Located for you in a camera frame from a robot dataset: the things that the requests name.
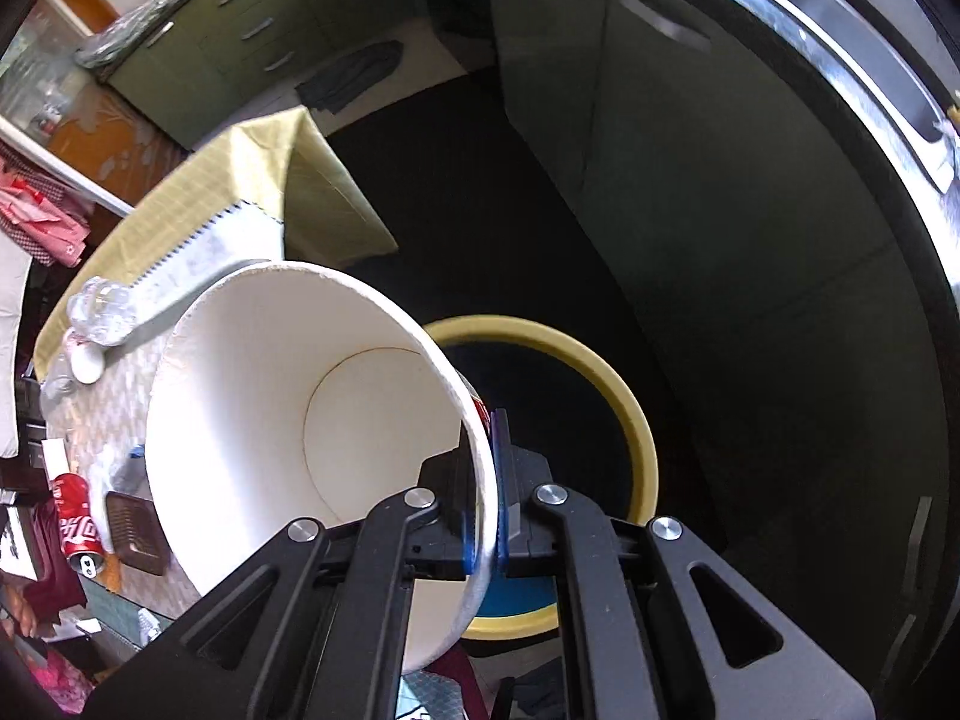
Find red paper bucket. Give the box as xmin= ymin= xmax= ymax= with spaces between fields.
xmin=145 ymin=262 xmax=498 ymax=671

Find clear plastic water bottle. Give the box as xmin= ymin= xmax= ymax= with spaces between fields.
xmin=67 ymin=277 xmax=143 ymax=348

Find yellow rimmed blue trash bin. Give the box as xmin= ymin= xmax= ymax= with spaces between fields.
xmin=421 ymin=313 xmax=662 ymax=642

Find green lower kitchen cabinets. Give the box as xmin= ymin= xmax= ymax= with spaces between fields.
xmin=103 ymin=0 xmax=415 ymax=148

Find steel kitchen sink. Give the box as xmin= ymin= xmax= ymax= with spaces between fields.
xmin=786 ymin=0 xmax=957 ymax=192

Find patterned tablecloth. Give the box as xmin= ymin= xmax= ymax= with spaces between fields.
xmin=32 ymin=104 xmax=401 ymax=646

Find brown plastic tray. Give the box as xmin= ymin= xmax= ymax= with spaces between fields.
xmin=104 ymin=491 xmax=171 ymax=575

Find red cola can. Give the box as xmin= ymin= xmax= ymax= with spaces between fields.
xmin=50 ymin=473 xmax=106 ymax=578

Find red checkered apron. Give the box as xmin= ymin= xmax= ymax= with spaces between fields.
xmin=2 ymin=160 xmax=91 ymax=268

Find crumpled plastic bag on counter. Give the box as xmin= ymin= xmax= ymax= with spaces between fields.
xmin=73 ymin=0 xmax=176 ymax=70

